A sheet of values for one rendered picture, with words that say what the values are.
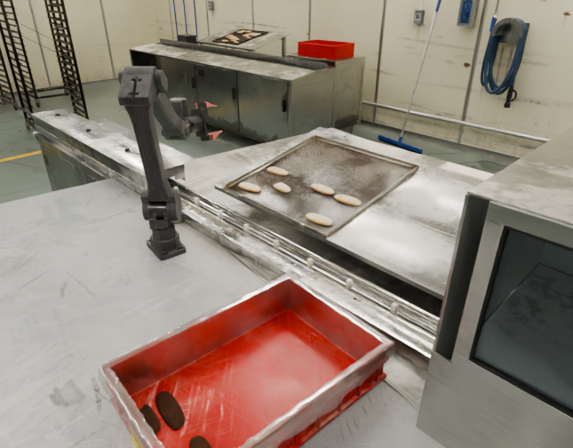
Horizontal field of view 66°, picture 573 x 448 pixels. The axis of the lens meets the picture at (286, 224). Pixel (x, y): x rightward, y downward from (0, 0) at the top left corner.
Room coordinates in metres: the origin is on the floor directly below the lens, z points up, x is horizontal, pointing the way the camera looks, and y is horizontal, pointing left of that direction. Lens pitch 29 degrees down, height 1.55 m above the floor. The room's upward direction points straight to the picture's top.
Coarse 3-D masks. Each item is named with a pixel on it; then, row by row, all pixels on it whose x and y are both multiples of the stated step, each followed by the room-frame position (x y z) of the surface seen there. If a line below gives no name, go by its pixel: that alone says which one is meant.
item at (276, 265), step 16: (64, 144) 2.12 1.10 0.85; (112, 176) 1.74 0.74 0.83; (192, 208) 1.38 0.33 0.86; (192, 224) 1.31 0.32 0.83; (208, 224) 1.26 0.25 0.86; (224, 224) 1.26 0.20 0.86; (224, 240) 1.19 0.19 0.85; (240, 240) 1.16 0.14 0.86; (240, 256) 1.14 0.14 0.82; (256, 256) 1.08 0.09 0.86; (272, 256) 1.07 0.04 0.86; (272, 272) 1.03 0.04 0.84; (304, 272) 0.99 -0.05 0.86; (320, 288) 0.92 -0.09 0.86; (336, 288) 0.92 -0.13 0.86; (352, 304) 0.86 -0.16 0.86; (368, 304) 0.86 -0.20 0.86; (368, 320) 0.80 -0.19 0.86; (384, 320) 0.80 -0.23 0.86; (400, 336) 0.74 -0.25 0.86; (416, 336) 0.74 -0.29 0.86; (400, 352) 0.73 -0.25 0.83; (416, 352) 0.70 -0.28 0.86
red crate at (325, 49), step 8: (312, 40) 5.27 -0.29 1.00; (320, 40) 5.32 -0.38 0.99; (328, 40) 5.25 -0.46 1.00; (304, 48) 5.03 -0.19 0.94; (312, 48) 4.95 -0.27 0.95; (320, 48) 4.88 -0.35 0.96; (328, 48) 4.81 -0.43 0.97; (336, 48) 4.77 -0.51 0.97; (344, 48) 4.87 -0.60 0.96; (352, 48) 4.98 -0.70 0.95; (312, 56) 4.95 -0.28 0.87; (320, 56) 4.88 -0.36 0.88; (328, 56) 4.81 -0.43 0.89; (336, 56) 4.77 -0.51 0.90; (344, 56) 4.88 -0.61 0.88
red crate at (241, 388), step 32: (288, 320) 0.84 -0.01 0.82; (224, 352) 0.73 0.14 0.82; (256, 352) 0.73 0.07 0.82; (288, 352) 0.73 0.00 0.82; (320, 352) 0.73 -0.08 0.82; (160, 384) 0.64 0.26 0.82; (192, 384) 0.64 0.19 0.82; (224, 384) 0.64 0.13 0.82; (256, 384) 0.64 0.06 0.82; (288, 384) 0.64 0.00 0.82; (320, 384) 0.64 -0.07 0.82; (160, 416) 0.57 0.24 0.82; (192, 416) 0.57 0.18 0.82; (224, 416) 0.57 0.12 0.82; (256, 416) 0.57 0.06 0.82
